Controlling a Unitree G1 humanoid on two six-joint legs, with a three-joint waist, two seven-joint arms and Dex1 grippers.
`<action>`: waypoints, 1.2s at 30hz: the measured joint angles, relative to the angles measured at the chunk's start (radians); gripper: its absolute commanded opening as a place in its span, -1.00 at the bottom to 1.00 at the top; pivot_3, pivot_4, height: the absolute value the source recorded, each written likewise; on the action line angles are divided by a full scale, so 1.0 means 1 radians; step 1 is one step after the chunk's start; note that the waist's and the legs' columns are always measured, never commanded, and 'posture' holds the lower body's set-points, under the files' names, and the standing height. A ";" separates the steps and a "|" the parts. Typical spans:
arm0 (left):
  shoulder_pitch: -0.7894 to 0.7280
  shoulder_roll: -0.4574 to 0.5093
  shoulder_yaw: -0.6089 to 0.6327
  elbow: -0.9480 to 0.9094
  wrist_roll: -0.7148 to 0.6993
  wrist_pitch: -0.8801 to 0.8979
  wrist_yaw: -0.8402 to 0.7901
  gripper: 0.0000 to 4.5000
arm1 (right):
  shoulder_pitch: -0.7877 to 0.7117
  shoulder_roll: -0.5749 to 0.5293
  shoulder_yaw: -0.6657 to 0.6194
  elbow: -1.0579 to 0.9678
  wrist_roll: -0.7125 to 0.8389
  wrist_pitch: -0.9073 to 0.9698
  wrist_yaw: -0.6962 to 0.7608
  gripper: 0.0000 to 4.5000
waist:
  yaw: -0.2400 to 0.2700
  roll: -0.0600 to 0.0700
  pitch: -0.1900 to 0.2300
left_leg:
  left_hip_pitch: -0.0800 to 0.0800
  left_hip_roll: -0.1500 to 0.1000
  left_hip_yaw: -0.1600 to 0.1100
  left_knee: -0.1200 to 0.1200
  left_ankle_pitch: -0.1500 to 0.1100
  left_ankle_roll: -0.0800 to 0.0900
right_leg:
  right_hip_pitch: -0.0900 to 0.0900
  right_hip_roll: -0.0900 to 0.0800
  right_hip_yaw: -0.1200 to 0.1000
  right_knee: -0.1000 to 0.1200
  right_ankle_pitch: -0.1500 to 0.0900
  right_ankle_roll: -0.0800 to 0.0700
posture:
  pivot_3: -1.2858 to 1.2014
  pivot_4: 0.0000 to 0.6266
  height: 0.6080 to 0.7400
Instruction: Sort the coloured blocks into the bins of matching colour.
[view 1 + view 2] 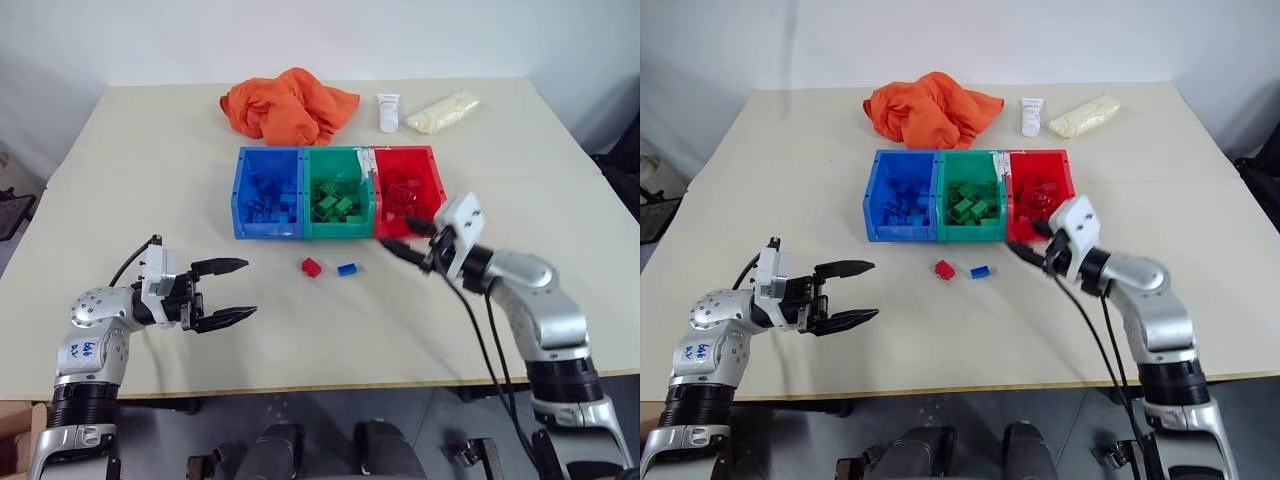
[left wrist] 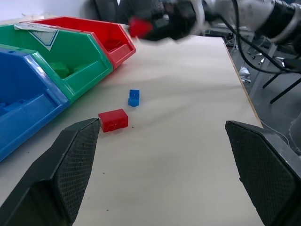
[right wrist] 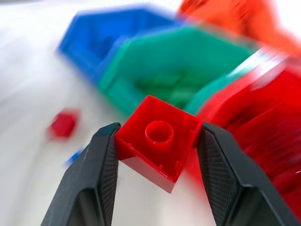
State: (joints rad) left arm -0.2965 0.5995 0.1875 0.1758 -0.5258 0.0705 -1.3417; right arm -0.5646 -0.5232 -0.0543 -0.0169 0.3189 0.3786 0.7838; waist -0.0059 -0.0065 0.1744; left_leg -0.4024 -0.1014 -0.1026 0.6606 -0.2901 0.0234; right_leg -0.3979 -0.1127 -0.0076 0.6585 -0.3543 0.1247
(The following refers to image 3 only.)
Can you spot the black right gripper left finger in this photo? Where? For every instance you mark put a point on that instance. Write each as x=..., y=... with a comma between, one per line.
x=82, y=183

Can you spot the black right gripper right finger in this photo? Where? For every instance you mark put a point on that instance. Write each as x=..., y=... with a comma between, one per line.
x=235, y=188

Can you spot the red plastic bin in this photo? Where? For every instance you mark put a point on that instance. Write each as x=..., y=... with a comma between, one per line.
x=263, y=131

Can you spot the orange plastic bin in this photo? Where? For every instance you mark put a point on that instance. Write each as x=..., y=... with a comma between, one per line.
x=237, y=22

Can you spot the green building blocks pile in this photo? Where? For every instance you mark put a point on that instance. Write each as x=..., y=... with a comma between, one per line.
x=170, y=88

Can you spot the green plastic bin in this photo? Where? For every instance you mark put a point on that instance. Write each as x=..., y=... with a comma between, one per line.
x=164, y=70

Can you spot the red building block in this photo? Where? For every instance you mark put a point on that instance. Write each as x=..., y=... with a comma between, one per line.
x=156, y=141
x=62, y=124

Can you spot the blue plastic bin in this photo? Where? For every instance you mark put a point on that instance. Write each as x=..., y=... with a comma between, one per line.
x=105, y=40

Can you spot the blue building block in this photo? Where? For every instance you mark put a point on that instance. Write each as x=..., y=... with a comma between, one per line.
x=74, y=158

